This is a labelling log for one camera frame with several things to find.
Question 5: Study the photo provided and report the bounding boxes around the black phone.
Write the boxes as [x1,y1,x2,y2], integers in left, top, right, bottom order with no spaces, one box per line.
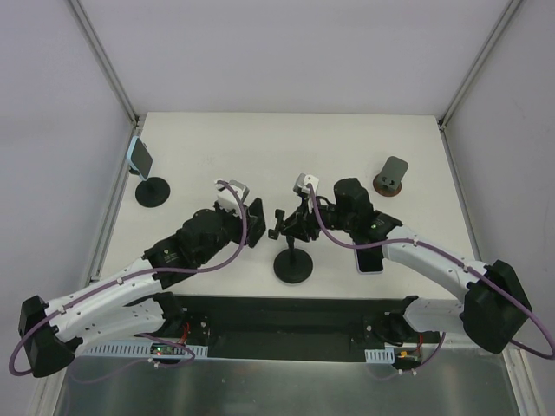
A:
[246,198,266,248]

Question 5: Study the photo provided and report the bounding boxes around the black round phone stand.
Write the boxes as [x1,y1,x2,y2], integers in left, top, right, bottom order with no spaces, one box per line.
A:
[134,171,171,208]

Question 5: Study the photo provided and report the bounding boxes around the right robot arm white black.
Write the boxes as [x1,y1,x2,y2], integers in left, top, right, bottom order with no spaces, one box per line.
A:
[281,173,532,354]

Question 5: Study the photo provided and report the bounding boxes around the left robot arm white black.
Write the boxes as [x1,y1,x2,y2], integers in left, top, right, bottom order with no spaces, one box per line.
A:
[9,198,265,378]

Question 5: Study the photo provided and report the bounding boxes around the grey stand on wooden base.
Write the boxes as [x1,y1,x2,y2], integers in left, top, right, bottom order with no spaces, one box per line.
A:
[373,156,408,198]

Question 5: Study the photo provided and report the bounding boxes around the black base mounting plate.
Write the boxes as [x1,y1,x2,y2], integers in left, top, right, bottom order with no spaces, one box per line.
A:
[129,294,443,363]

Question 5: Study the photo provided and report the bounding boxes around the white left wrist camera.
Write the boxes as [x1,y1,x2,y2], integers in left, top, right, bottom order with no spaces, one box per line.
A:
[215,179,250,215]

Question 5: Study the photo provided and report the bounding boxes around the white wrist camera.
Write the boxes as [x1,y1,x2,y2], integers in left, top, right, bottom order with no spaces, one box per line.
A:
[215,179,250,215]
[293,173,320,196]

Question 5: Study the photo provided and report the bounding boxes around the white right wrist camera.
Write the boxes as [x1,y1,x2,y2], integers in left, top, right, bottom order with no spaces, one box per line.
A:
[293,173,320,196]

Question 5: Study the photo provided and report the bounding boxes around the white cable duct right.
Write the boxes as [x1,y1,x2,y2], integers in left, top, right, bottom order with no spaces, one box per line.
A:
[364,348,395,365]

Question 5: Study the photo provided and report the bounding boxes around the white cable duct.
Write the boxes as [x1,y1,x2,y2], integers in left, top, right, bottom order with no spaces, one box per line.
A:
[364,348,395,365]
[81,340,208,360]

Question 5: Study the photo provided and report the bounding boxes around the white cable duct left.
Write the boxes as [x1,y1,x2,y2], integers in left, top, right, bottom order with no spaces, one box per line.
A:
[81,340,208,360]

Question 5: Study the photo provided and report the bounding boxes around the aluminium frame post left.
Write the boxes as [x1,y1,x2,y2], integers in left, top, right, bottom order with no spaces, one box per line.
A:
[65,0,140,127]

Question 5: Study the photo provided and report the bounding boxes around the aluminium frame post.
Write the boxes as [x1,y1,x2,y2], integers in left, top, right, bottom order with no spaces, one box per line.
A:
[438,0,526,131]
[65,0,140,127]

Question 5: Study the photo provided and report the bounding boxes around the aluminium frame post right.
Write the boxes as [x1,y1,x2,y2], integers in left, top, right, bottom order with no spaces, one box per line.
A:
[438,0,526,131]

